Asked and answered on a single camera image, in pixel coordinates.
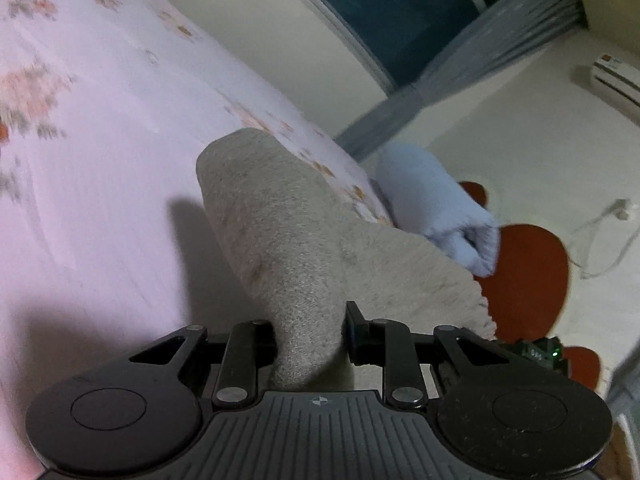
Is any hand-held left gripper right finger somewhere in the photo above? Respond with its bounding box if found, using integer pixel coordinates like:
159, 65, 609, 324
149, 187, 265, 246
345, 301, 512, 409

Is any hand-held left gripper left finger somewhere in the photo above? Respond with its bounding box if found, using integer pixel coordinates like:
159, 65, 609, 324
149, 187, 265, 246
128, 319, 277, 409

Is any red wooden headboard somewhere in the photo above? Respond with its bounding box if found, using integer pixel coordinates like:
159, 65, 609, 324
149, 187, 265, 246
457, 180, 602, 392

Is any light blue rolled blanket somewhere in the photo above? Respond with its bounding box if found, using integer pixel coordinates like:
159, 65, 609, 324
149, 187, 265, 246
374, 142, 501, 279

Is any pink floral bed sheet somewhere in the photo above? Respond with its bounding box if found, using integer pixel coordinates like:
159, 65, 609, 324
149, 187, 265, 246
0, 0, 397, 480

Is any white air conditioner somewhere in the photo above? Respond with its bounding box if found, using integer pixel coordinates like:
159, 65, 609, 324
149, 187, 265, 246
587, 52, 640, 127

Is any grey curtain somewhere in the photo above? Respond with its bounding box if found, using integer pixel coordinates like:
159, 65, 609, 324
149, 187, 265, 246
334, 0, 587, 162

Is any sliding glass window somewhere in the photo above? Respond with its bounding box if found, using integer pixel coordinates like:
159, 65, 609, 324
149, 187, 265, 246
265, 0, 526, 97

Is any white plug with cable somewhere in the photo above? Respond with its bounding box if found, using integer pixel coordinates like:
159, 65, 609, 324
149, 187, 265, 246
569, 197, 637, 279

